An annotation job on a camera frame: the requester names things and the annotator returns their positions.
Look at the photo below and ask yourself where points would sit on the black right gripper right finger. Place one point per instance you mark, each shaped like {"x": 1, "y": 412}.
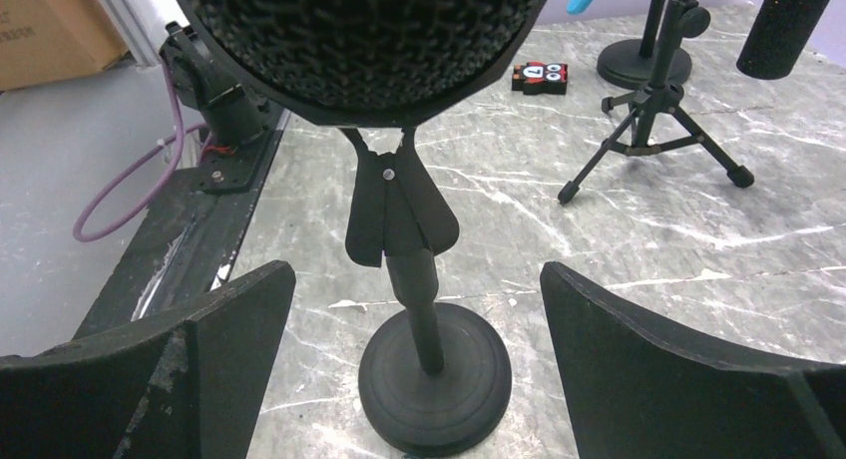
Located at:
{"x": 640, "y": 385}

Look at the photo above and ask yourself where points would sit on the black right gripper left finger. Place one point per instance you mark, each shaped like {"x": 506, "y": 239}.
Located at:
{"x": 187, "y": 382}

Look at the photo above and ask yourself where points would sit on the black round-base phone stand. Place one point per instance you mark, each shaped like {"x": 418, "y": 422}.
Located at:
{"x": 435, "y": 379}

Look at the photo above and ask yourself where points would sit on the black tripod shock mount stand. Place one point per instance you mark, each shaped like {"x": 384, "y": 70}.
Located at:
{"x": 682, "y": 19}

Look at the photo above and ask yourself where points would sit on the black round-base mic stand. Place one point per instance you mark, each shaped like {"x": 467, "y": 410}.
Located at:
{"x": 628, "y": 63}

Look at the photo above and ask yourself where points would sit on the black microphone orange end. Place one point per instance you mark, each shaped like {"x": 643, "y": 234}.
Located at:
{"x": 365, "y": 63}

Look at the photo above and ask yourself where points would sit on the black microphone silver head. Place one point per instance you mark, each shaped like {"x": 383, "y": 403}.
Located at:
{"x": 778, "y": 36}

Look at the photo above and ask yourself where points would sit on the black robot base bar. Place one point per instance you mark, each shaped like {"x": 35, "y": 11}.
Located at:
{"x": 185, "y": 246}

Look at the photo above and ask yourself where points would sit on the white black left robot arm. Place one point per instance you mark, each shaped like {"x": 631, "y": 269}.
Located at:
{"x": 158, "y": 33}

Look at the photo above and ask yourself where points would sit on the red brown owl toy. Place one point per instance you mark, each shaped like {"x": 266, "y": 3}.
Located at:
{"x": 537, "y": 78}

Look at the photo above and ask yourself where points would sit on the brown cardboard box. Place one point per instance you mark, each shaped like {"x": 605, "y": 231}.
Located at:
{"x": 45, "y": 41}

